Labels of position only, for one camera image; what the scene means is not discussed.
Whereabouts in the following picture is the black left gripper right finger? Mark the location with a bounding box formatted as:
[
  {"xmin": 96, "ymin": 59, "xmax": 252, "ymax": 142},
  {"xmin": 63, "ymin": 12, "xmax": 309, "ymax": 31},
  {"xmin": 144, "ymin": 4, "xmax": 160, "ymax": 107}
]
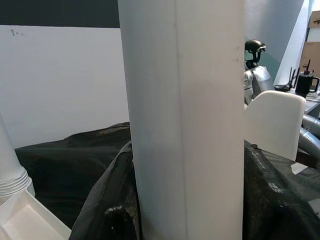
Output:
[{"xmin": 243, "ymin": 139, "xmax": 320, "ymax": 240}]

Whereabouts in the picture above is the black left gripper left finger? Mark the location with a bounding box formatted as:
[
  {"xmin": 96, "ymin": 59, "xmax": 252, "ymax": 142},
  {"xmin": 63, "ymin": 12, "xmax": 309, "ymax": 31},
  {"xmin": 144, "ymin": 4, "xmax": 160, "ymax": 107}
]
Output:
[{"xmin": 72, "ymin": 141, "xmax": 143, "ymax": 240}]

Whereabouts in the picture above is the white plastic table top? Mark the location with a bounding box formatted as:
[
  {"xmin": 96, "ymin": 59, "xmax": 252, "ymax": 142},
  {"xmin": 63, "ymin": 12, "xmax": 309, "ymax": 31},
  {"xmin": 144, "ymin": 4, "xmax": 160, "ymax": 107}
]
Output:
[{"xmin": 0, "ymin": 191, "xmax": 73, "ymax": 240}]

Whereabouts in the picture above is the white plastic table leg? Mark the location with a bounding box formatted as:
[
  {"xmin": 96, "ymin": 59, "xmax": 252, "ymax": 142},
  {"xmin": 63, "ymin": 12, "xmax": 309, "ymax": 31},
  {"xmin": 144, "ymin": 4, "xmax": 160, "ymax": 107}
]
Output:
[
  {"xmin": 0, "ymin": 112, "xmax": 32, "ymax": 201},
  {"xmin": 117, "ymin": 0, "xmax": 246, "ymax": 240}
]

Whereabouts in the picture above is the white tape piece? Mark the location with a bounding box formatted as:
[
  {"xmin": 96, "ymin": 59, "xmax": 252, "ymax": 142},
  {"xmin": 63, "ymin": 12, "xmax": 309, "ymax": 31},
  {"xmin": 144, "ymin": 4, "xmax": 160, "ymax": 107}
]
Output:
[{"xmin": 289, "ymin": 161, "xmax": 312, "ymax": 176}]

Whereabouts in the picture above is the black plastic sheet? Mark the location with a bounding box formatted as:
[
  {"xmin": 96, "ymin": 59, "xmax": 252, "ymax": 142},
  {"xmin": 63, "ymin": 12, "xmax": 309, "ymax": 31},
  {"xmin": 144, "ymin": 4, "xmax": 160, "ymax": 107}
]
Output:
[{"xmin": 14, "ymin": 121, "xmax": 320, "ymax": 240}]

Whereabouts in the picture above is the grey pipe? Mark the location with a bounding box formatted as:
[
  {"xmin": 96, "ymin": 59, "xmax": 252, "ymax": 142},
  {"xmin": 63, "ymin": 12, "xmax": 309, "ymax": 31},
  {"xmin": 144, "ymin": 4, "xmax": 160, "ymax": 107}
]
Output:
[{"xmin": 299, "ymin": 109, "xmax": 320, "ymax": 151}]

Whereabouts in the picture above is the black router with antennas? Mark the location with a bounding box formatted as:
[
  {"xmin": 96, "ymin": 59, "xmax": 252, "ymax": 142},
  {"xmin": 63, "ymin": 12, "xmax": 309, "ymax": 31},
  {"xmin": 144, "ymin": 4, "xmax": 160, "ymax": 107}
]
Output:
[{"xmin": 274, "ymin": 66, "xmax": 301, "ymax": 92}]

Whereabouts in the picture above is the grey humanoid robot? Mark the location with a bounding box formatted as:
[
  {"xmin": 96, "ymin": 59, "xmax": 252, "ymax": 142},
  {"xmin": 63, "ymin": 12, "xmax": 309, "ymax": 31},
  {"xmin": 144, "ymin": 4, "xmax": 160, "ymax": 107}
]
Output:
[{"xmin": 243, "ymin": 39, "xmax": 276, "ymax": 106}]

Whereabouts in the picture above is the tall brown cardboard box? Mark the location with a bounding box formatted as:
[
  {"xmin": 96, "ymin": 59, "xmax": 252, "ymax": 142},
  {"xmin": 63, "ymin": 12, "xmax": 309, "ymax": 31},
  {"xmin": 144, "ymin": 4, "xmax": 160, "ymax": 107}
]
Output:
[{"xmin": 301, "ymin": 4, "xmax": 320, "ymax": 76}]

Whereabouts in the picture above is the black tumbler with handle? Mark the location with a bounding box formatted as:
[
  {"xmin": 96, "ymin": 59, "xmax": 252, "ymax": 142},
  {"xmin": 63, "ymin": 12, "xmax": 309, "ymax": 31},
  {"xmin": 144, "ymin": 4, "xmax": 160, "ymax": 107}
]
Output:
[{"xmin": 296, "ymin": 72, "xmax": 320, "ymax": 97}]

